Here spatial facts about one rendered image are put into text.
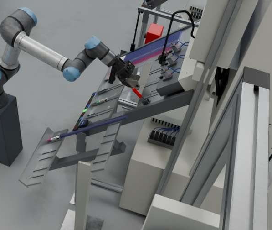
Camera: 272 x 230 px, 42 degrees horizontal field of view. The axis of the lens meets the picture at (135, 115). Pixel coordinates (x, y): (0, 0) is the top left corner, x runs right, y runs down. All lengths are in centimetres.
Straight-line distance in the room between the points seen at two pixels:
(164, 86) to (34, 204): 133
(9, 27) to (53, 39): 190
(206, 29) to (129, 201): 136
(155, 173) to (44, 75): 169
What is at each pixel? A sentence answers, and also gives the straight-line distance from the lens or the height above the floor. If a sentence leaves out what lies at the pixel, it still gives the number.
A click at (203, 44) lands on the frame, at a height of 147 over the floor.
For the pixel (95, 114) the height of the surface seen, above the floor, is 76.
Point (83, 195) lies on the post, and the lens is 194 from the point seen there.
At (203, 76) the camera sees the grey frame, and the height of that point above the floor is 134.
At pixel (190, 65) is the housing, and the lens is 159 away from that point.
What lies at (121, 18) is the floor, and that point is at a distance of 419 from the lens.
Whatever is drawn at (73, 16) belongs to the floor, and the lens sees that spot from 413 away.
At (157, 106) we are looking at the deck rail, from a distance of 164.
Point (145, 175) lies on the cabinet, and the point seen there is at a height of 50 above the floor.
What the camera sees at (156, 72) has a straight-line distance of 191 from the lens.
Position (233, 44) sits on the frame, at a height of 150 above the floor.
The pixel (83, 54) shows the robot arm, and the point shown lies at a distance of 183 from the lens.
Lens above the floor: 221
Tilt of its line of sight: 46 degrees down
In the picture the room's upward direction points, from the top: 13 degrees clockwise
